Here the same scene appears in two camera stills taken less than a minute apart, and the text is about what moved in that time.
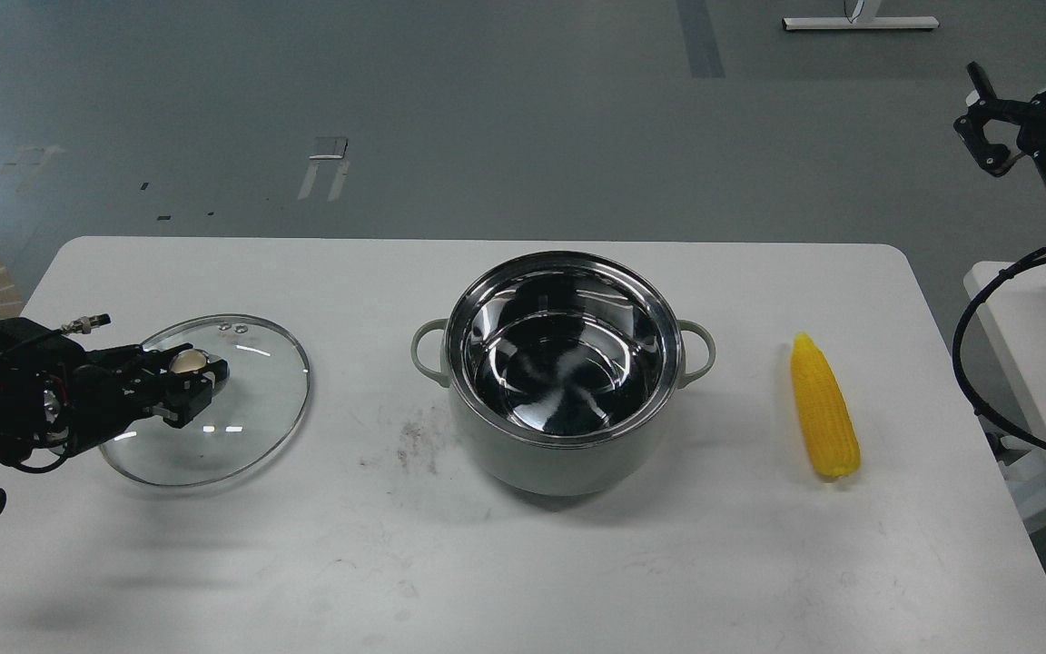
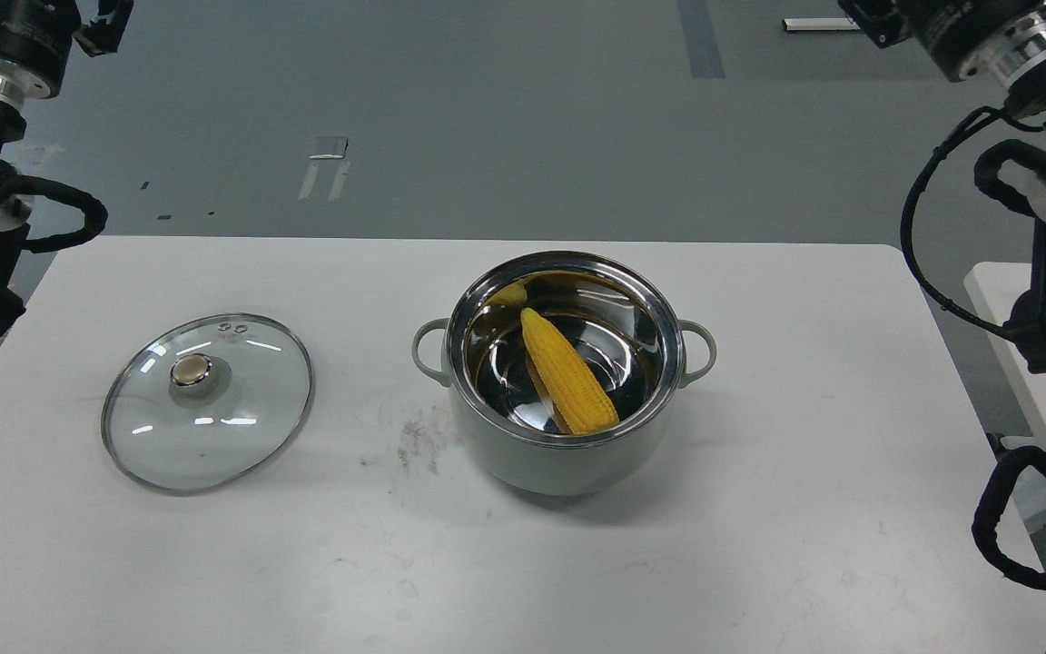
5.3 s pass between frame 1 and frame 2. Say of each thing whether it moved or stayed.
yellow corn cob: moved
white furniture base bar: stayed
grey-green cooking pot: stayed
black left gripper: moved
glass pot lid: stayed
